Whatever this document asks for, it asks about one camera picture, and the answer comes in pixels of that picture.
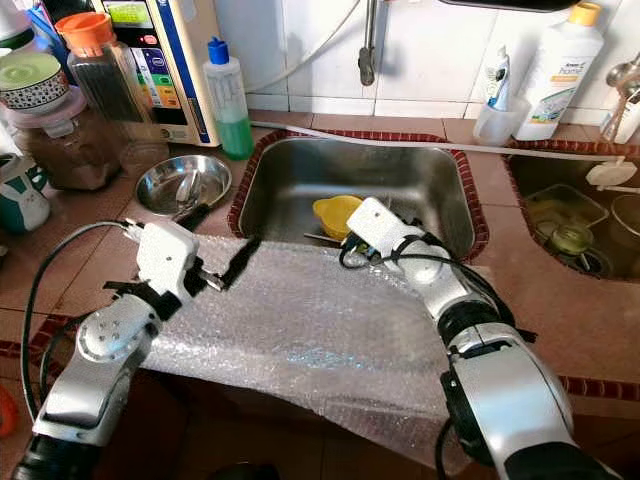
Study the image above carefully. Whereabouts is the thin white hose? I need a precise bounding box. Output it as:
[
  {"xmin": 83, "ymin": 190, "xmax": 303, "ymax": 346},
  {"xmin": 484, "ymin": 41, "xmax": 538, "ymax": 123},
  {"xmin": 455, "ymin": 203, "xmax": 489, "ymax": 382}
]
[{"xmin": 245, "ymin": 0, "xmax": 366, "ymax": 93}]

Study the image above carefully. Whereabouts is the steel pot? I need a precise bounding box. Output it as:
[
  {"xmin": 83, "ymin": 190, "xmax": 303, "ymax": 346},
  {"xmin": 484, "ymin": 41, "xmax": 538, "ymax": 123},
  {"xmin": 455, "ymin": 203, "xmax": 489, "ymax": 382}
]
[{"xmin": 610, "ymin": 192, "xmax": 640, "ymax": 251}]

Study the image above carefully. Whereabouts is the small clear glass jar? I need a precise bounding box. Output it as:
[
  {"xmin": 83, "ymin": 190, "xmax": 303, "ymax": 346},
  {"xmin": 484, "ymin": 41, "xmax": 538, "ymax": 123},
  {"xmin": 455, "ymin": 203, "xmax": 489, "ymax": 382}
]
[{"xmin": 120, "ymin": 140, "xmax": 166, "ymax": 176}]

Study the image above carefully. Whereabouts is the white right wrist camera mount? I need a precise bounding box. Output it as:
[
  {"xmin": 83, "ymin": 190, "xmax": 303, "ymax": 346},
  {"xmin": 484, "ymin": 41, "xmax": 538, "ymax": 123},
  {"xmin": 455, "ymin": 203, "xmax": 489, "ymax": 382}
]
[{"xmin": 345, "ymin": 197, "xmax": 423, "ymax": 263}]

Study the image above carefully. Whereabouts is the yellow plastic bowl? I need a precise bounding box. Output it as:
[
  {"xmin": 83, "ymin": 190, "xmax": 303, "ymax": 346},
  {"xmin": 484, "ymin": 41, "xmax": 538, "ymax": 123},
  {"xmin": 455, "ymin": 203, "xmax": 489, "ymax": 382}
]
[{"xmin": 312, "ymin": 194, "xmax": 366, "ymax": 241}]

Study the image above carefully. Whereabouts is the small round glass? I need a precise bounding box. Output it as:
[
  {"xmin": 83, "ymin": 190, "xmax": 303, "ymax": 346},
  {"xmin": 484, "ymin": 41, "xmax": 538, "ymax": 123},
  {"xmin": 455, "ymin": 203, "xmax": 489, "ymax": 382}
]
[{"xmin": 550, "ymin": 222, "xmax": 596, "ymax": 259}]

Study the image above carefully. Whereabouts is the blue plastic item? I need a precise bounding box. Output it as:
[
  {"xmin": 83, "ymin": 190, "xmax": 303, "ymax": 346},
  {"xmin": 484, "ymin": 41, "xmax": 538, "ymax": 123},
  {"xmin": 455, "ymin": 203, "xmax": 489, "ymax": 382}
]
[{"xmin": 30, "ymin": 0, "xmax": 66, "ymax": 41}]

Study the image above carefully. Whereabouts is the clear bubble wrap sheet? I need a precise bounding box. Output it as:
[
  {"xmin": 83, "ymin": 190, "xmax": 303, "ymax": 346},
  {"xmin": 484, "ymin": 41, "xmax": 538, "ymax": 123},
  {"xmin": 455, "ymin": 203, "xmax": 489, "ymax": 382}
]
[{"xmin": 145, "ymin": 235, "xmax": 471, "ymax": 476}]

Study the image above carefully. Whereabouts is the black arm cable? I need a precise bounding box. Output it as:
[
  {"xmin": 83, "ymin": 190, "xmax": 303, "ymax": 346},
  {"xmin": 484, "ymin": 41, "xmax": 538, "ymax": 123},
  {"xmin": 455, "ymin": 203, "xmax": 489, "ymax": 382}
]
[
  {"xmin": 338, "ymin": 235, "xmax": 536, "ymax": 336},
  {"xmin": 22, "ymin": 220, "xmax": 139, "ymax": 421}
]

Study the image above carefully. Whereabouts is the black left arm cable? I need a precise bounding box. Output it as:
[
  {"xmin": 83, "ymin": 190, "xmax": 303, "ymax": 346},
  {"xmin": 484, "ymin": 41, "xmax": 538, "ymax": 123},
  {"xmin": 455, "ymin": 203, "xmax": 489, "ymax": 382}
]
[{"xmin": 22, "ymin": 220, "xmax": 139, "ymax": 421}]

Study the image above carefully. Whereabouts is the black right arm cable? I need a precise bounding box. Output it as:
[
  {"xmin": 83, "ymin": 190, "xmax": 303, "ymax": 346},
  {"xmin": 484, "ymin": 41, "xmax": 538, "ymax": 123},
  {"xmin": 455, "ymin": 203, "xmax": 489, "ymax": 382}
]
[{"xmin": 338, "ymin": 235, "xmax": 536, "ymax": 336}]

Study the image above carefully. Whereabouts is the orange plastic item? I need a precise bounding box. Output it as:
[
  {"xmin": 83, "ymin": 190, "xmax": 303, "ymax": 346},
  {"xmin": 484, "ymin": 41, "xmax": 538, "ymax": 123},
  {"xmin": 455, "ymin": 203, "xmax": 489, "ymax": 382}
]
[{"xmin": 0, "ymin": 385, "xmax": 19, "ymax": 441}]

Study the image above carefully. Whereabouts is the steel sink basin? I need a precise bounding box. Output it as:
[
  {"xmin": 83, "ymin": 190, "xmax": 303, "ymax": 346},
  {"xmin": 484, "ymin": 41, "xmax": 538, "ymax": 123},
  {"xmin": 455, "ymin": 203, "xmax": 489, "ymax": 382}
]
[
  {"xmin": 238, "ymin": 137, "xmax": 479, "ymax": 259},
  {"xmin": 505, "ymin": 150, "xmax": 640, "ymax": 279}
]

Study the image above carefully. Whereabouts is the glass jar orange lid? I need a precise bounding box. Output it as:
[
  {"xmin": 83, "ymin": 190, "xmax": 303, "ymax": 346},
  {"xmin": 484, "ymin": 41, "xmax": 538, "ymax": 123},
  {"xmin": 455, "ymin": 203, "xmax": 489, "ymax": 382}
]
[{"xmin": 55, "ymin": 12, "xmax": 151, "ymax": 151}]

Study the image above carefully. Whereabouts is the chrome hanging spray nozzle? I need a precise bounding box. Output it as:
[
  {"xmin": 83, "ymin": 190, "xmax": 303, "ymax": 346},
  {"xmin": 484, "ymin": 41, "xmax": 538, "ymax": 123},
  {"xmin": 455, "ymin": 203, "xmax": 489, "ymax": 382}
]
[{"xmin": 357, "ymin": 0, "xmax": 383, "ymax": 88}]

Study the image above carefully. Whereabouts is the brown powder jar pink lid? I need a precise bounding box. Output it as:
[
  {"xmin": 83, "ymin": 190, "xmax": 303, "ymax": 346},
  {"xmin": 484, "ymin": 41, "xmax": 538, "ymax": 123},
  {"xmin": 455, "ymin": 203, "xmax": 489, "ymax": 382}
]
[{"xmin": 5, "ymin": 88, "xmax": 121, "ymax": 191}]

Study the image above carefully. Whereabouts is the green lid patterned container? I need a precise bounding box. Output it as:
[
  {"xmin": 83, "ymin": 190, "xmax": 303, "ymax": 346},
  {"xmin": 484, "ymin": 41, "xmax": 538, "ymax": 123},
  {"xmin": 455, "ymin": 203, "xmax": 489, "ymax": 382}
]
[{"xmin": 0, "ymin": 52, "xmax": 69, "ymax": 111}]

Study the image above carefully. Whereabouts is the stainless steel bowl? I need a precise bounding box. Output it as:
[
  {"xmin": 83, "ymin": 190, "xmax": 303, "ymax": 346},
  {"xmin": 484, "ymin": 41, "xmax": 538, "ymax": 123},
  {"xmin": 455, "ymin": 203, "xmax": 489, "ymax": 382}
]
[{"xmin": 136, "ymin": 154, "xmax": 233, "ymax": 219}]

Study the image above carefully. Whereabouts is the steel spoon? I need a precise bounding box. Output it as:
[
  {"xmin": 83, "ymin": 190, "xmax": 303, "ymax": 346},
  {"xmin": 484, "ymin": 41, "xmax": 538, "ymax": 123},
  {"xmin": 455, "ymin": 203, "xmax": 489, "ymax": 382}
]
[{"xmin": 300, "ymin": 232, "xmax": 351, "ymax": 246}]

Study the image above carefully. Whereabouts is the green dish soap bottle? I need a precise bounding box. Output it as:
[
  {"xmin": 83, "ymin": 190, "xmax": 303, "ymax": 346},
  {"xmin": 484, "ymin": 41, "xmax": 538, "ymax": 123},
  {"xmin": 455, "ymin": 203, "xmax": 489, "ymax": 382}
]
[{"xmin": 203, "ymin": 37, "xmax": 256, "ymax": 161}]

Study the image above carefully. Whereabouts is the teal white mug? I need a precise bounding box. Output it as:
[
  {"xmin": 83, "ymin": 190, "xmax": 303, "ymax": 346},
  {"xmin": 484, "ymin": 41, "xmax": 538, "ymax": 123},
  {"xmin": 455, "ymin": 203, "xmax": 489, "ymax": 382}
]
[{"xmin": 0, "ymin": 152, "xmax": 53, "ymax": 234}]

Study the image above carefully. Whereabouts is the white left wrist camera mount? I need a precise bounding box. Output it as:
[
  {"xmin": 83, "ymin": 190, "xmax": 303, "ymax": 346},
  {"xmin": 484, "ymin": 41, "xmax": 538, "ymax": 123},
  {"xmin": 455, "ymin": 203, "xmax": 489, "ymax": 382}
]
[{"xmin": 135, "ymin": 220, "xmax": 201, "ymax": 301}]

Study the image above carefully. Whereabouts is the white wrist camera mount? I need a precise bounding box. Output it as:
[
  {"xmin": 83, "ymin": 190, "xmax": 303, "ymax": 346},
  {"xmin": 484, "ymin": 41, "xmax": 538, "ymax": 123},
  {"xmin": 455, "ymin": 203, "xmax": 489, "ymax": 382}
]
[
  {"xmin": 135, "ymin": 220, "xmax": 201, "ymax": 301},
  {"xmin": 345, "ymin": 197, "xmax": 423, "ymax": 263}
]

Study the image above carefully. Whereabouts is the chrome faucet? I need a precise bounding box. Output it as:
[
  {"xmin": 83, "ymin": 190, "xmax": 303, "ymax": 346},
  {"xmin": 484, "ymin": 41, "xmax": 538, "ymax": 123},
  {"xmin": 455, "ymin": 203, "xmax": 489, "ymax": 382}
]
[{"xmin": 600, "ymin": 55, "xmax": 640, "ymax": 146}]

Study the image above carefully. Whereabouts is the beige water ionizer appliance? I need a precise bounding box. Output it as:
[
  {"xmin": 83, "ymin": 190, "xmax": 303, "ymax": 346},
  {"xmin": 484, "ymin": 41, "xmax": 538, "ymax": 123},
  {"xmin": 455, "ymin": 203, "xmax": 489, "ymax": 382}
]
[{"xmin": 95, "ymin": 0, "xmax": 223, "ymax": 149}]

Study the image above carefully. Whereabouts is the white detergent bottle yellow cap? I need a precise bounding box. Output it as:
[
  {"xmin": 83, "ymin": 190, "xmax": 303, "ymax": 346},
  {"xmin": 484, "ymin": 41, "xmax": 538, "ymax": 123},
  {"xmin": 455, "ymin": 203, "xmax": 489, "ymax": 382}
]
[{"xmin": 515, "ymin": 2, "xmax": 606, "ymax": 141}]

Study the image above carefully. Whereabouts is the clear plastic cup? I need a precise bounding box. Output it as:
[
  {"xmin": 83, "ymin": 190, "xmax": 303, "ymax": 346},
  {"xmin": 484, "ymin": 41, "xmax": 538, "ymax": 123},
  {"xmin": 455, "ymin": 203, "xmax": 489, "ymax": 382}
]
[{"xmin": 473, "ymin": 95, "xmax": 529, "ymax": 148}]

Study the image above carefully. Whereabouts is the clear square container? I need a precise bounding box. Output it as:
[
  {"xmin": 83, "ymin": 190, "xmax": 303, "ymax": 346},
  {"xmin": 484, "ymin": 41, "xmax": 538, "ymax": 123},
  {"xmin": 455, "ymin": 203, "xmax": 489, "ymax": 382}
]
[{"xmin": 520, "ymin": 183, "xmax": 611, "ymax": 241}]

